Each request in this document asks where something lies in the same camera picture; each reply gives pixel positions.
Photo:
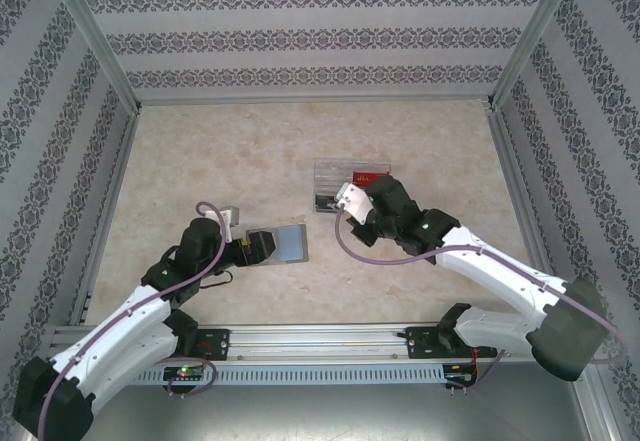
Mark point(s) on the small circuit board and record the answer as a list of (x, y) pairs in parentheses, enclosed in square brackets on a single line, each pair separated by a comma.
[(460, 376), (184, 373)]

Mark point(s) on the aluminium frame post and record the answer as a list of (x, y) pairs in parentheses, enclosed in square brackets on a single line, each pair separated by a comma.
[(95, 31), (535, 31)]

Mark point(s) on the grey card holder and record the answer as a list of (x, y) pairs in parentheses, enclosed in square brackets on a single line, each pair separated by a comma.
[(292, 243)]

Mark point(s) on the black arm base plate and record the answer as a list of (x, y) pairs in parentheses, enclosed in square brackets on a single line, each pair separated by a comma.
[(220, 343), (420, 343)]

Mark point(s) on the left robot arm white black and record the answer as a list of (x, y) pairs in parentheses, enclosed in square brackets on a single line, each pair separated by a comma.
[(125, 321)]

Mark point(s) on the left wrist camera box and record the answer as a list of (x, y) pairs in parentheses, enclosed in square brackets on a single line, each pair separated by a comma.
[(227, 218)]

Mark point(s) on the grey metal sheet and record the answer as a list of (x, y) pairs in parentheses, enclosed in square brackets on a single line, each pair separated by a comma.
[(320, 411)]

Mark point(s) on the clear acrylic card box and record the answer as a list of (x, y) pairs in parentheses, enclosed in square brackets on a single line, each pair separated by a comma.
[(330, 173)]

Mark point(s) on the red VIP card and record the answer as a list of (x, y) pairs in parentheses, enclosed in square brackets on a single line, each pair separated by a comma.
[(365, 177)]

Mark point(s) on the aluminium side rail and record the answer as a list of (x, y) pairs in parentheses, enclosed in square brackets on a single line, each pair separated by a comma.
[(111, 201), (515, 181)]

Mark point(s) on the aluminium mounting rail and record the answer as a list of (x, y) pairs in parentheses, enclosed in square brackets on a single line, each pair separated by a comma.
[(310, 341)]

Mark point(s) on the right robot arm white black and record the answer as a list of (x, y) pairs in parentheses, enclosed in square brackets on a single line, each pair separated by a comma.
[(500, 271)]

